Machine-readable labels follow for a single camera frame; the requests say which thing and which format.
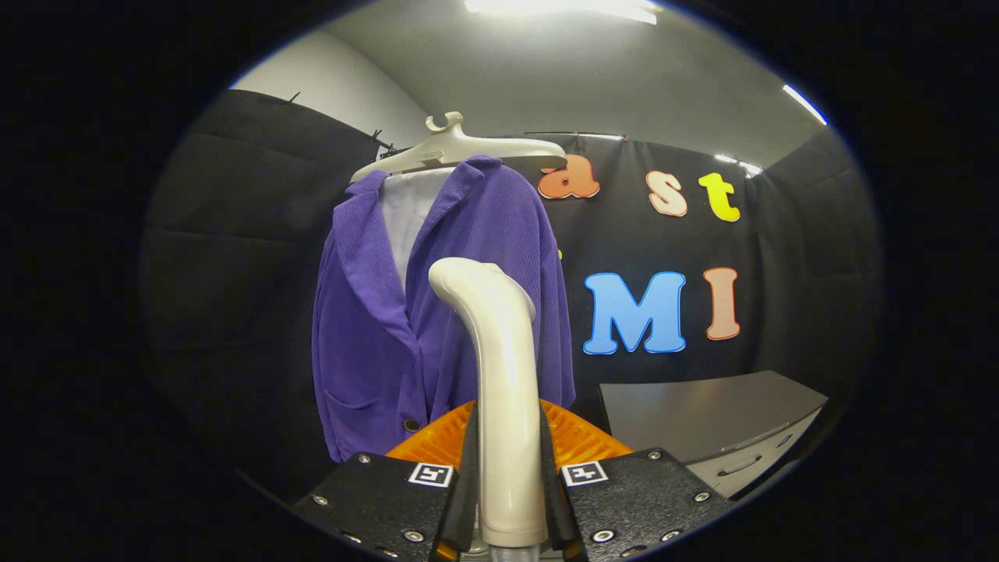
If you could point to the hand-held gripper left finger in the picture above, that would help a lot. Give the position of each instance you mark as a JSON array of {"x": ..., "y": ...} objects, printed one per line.
[{"x": 467, "y": 484}]

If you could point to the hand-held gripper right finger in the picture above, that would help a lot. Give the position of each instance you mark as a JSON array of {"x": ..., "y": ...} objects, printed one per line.
[{"x": 550, "y": 492}]

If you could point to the white garment steamer head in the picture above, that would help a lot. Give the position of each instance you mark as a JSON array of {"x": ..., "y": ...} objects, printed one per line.
[{"x": 507, "y": 390}]

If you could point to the cream plastic clothes hanger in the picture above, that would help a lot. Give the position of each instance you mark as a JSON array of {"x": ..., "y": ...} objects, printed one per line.
[{"x": 453, "y": 148}]

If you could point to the grey drawer cabinet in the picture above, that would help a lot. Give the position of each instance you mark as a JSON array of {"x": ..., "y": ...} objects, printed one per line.
[{"x": 702, "y": 414}]

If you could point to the white hanging ironing pad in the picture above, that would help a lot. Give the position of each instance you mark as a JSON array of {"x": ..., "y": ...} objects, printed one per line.
[{"x": 406, "y": 211}]

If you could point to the small ceiling light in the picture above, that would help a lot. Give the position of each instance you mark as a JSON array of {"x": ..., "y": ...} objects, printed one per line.
[{"x": 741, "y": 165}]

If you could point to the rectangular ceiling light panel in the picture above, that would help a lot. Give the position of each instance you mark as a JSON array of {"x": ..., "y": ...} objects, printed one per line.
[{"x": 804, "y": 104}]

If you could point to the large bright ceiling light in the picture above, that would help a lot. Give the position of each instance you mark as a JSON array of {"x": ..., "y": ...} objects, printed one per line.
[{"x": 562, "y": 8}]

